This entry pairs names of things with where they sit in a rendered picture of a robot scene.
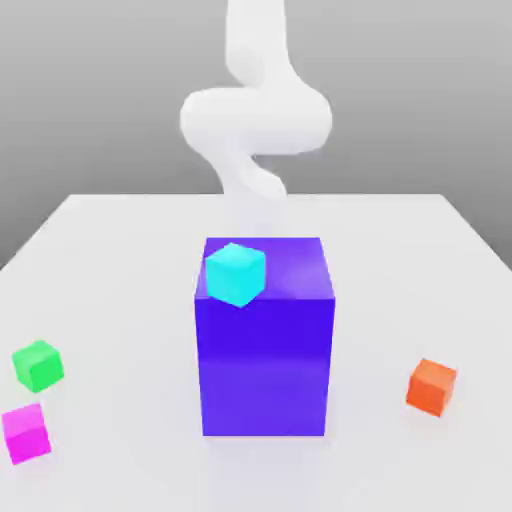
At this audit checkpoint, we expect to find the small orange cube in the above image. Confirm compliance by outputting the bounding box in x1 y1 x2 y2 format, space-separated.
405 357 458 418

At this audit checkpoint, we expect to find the small magenta cube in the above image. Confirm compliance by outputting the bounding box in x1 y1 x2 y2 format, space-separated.
0 402 53 466

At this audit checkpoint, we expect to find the small green cube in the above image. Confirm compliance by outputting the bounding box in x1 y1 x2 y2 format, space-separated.
10 339 66 394

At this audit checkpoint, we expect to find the large purple box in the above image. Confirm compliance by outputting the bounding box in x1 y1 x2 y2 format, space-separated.
193 236 336 438

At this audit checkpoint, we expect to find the small cyan cube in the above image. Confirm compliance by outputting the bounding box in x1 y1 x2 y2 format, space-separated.
204 241 267 309

